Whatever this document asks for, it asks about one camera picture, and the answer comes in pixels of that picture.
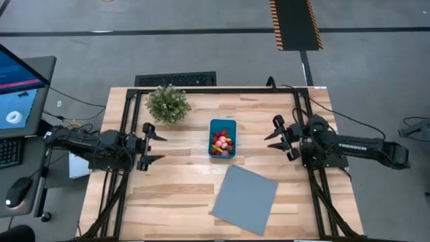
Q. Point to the computer monitor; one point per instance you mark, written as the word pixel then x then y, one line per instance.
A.
pixel 16 101

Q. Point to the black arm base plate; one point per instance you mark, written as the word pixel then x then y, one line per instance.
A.
pixel 332 164
pixel 111 165

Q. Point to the grey cloth mat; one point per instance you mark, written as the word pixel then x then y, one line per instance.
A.
pixel 245 201

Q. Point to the green potted plant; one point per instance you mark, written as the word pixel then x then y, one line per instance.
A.
pixel 168 104

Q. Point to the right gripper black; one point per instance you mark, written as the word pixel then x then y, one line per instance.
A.
pixel 294 138

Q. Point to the white box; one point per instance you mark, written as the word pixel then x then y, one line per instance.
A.
pixel 79 168

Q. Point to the black hazard-striped floor mat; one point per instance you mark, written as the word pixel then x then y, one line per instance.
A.
pixel 295 27

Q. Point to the grey side desk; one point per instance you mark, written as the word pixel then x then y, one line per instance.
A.
pixel 43 67

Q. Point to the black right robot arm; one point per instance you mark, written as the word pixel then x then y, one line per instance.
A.
pixel 369 148

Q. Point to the grey metal device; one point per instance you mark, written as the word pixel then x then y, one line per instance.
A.
pixel 420 127

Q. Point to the black computer mouse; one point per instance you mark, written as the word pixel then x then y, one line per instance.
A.
pixel 16 191

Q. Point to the black rounded object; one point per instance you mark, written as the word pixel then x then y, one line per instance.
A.
pixel 16 234

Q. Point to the black aluminium frame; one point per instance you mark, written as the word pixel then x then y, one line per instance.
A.
pixel 218 90

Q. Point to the black keyboard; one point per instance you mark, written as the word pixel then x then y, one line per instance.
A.
pixel 10 153

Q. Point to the teal plastic tupperware container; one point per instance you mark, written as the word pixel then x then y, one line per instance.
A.
pixel 222 125

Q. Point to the black floor vent grille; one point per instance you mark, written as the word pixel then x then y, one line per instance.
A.
pixel 174 79

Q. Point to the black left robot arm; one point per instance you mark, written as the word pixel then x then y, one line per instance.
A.
pixel 84 144

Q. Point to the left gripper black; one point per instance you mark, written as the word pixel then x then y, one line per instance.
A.
pixel 136 146

